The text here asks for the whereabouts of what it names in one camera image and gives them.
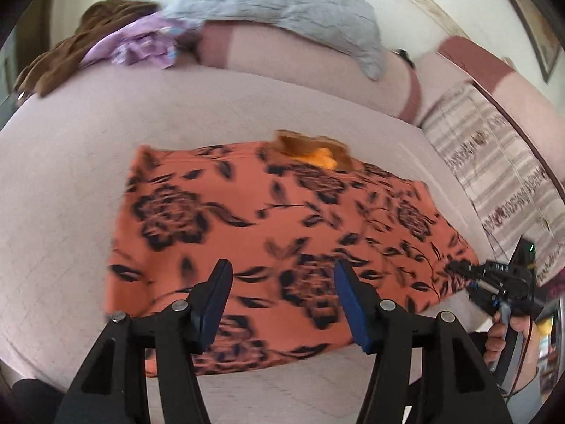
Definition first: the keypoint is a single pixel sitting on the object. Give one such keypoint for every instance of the grey quilted pillow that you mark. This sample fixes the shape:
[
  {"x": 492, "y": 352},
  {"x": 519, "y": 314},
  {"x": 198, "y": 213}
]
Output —
[{"x": 287, "y": 9}]

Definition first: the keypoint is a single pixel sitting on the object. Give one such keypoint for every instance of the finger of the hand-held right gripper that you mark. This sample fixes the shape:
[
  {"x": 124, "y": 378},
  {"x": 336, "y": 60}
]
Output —
[{"x": 461, "y": 269}]

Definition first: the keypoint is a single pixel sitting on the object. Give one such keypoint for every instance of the orange floral garment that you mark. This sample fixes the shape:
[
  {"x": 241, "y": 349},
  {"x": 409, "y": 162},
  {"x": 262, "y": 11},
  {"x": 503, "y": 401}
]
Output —
[{"x": 265, "y": 212}]

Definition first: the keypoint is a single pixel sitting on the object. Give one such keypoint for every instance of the brown cloth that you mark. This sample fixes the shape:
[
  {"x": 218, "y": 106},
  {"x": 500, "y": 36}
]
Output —
[{"x": 66, "y": 48}]

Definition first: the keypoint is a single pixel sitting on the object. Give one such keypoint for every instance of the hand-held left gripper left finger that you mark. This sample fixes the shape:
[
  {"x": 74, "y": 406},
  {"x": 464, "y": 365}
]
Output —
[{"x": 216, "y": 304}]

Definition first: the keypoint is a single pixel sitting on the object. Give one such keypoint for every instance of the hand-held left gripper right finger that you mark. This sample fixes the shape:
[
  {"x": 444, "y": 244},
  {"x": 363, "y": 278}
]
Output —
[{"x": 353, "y": 309}]

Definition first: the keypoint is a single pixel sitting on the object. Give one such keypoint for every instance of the framed wall picture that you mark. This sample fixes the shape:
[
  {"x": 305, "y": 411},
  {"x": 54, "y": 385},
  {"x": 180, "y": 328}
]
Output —
[{"x": 529, "y": 17}]

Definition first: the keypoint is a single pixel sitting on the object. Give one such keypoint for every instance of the person's right forearm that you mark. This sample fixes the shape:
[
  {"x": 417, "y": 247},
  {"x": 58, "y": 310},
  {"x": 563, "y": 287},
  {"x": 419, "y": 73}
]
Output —
[{"x": 527, "y": 391}]

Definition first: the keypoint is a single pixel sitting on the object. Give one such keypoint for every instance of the pink pillow with maroon band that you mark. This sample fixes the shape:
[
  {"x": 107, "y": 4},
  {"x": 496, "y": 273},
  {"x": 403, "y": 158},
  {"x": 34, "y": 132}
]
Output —
[
  {"x": 287, "y": 57},
  {"x": 499, "y": 79}
]

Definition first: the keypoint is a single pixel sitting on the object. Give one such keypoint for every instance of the bed with pale sheet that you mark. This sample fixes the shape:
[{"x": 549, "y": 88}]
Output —
[{"x": 66, "y": 163}]

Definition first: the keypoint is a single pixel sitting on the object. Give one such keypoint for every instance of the person's right hand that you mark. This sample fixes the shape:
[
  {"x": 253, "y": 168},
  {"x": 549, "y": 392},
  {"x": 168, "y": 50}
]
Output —
[{"x": 529, "y": 340}]

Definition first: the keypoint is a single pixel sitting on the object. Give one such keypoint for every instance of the small black object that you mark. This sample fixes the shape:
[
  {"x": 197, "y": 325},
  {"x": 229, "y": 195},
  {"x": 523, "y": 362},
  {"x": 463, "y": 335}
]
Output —
[{"x": 401, "y": 55}]

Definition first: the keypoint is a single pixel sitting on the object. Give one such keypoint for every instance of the striped patterned cloth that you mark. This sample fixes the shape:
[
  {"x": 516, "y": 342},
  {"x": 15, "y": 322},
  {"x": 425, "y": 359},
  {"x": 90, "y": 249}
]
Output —
[{"x": 494, "y": 154}]

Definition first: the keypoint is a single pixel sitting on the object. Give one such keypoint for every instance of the purple cloth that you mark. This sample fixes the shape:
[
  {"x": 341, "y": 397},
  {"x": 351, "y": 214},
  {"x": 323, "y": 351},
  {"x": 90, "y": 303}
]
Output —
[{"x": 132, "y": 44}]

